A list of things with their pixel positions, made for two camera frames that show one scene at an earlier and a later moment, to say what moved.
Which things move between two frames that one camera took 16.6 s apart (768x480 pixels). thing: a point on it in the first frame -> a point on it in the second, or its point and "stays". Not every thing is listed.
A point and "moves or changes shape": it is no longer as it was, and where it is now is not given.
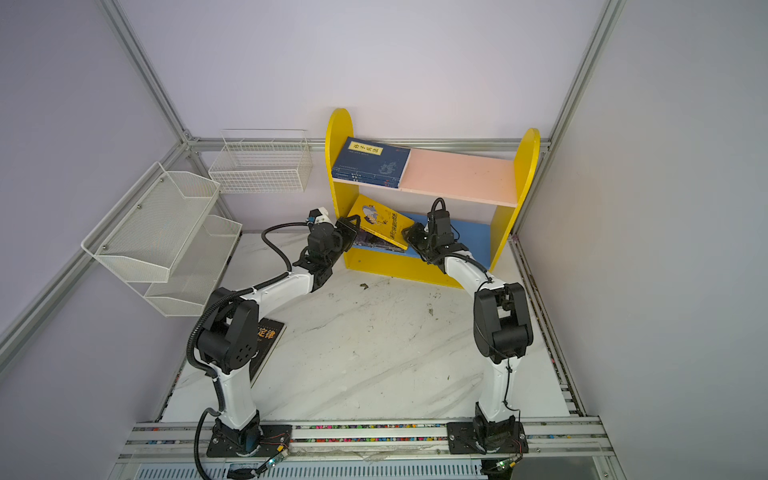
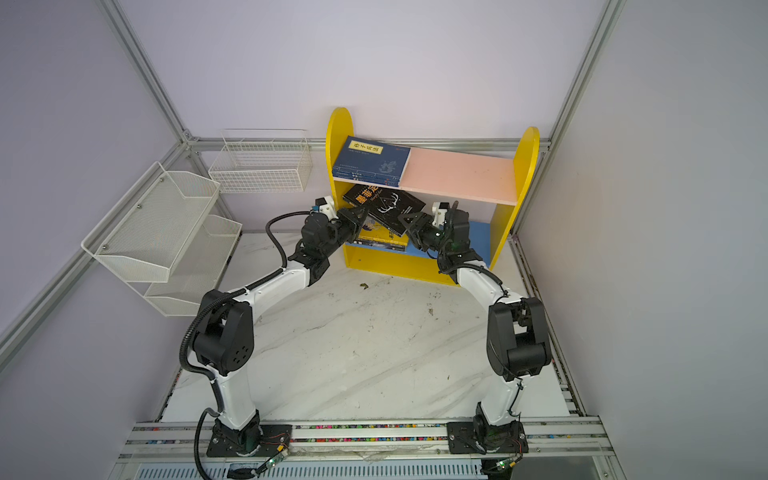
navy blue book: (370, 162) stays
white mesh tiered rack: (162, 239) stays
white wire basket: (261, 161) stays
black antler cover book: (269, 334) -> (384, 205)
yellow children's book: (381, 220) moves or changes shape
